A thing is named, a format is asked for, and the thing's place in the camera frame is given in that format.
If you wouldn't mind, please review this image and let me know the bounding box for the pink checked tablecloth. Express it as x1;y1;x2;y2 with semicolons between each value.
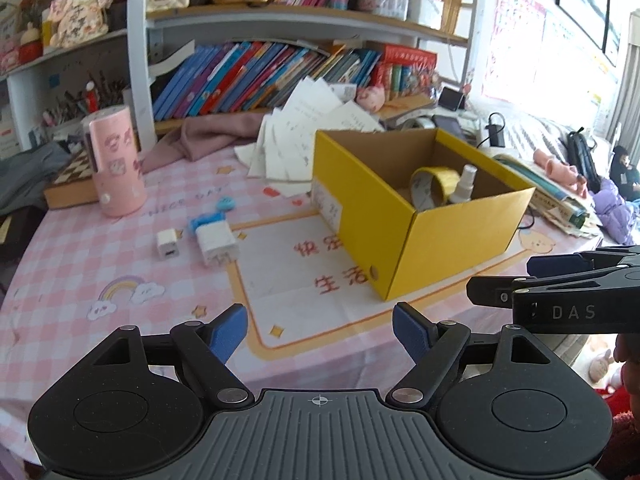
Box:
0;145;608;466

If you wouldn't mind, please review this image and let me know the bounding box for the black backpack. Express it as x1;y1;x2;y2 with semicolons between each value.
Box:
567;127;599;194

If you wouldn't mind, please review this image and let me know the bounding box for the grey clothing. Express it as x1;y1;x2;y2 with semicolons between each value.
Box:
0;141;72;216

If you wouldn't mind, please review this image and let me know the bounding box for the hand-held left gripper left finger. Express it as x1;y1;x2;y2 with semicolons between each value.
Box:
92;304;255;407

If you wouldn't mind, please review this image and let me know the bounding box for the wall poster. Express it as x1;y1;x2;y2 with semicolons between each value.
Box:
482;0;549;107

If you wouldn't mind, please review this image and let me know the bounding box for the pink plush pig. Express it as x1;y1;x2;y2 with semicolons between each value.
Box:
356;85;387;112

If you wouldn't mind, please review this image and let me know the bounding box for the row of colourful books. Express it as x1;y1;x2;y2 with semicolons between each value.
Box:
152;42;383;122

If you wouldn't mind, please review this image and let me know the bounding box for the pink plush ornament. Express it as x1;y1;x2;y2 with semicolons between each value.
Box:
50;0;113;51

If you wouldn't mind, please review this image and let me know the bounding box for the wooden chessboard box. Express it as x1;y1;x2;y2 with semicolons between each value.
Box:
44;147;101;210

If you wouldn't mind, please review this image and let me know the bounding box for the purple jacket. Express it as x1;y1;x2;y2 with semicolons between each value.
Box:
592;177;637;247

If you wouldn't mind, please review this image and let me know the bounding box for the gold tape roll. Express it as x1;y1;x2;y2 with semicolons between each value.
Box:
410;166;461;212

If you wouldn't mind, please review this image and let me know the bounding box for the small white charger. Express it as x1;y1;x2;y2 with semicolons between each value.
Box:
156;230;182;262

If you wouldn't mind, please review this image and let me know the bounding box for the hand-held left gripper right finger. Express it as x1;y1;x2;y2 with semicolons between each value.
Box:
386;301;551;406

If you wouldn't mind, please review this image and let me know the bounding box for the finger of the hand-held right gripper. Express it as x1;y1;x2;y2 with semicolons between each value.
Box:
527;245;640;279
466;265;640;308

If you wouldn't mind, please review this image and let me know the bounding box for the pen holder with pens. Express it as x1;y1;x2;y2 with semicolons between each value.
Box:
42;79;129;137

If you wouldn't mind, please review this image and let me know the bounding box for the red boxed book set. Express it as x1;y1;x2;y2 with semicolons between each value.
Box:
372;44;439;102

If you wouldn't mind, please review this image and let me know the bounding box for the red white jar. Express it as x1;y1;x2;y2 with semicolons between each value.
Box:
17;22;44;63

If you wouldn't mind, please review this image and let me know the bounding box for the pink cloth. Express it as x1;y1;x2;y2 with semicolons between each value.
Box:
142;112;273;174

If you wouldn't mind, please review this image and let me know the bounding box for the black power adapter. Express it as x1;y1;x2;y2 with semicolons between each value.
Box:
487;112;508;148

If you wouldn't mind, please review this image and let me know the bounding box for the yellow cardboard box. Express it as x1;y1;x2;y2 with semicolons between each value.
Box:
311;127;537;302

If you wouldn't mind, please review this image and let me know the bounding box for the pink doll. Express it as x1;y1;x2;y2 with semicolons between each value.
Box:
532;149;589;194

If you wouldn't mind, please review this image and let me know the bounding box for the white shelf unit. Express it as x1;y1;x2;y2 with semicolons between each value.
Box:
0;0;481;152

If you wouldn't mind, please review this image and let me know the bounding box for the pile of white papers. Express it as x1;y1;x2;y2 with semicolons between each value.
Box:
235;77;386;199

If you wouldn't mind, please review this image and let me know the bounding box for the large white charger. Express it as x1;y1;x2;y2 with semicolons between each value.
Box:
194;220;240;267

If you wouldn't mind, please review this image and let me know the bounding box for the white spray bottle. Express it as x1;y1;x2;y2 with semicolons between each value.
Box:
447;164;479;205

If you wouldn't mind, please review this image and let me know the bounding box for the stack of magazines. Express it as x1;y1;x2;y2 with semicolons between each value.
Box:
495;152;602;239

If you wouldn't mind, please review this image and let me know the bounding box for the red fuzzy clothing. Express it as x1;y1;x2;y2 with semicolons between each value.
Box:
597;385;640;480

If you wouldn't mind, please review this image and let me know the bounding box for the small standing screen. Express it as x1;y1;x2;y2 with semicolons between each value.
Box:
437;86;467;113

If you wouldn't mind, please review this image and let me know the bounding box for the pink cylinder appliance with stickers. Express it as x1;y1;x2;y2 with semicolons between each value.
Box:
81;105;147;218

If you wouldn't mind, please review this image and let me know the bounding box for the small plush rabbit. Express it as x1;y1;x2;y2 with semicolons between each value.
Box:
589;349;624;387

